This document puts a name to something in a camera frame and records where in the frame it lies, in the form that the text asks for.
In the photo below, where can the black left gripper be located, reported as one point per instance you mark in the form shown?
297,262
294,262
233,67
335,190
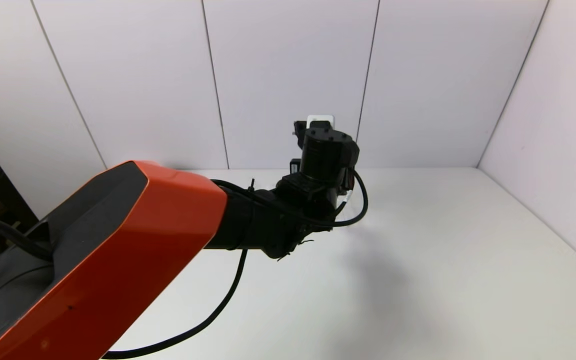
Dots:
300,135

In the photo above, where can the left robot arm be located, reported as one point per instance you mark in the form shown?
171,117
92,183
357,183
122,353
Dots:
133,240

